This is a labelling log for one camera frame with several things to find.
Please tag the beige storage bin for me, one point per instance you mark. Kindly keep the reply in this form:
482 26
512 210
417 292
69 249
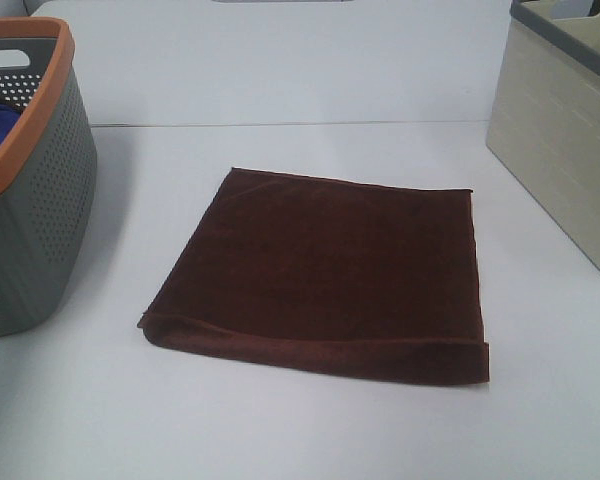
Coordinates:
545 121

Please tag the brown towel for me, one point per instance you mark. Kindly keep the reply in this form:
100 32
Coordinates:
331 277

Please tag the grey perforated laundry basket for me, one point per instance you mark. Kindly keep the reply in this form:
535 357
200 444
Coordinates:
48 165

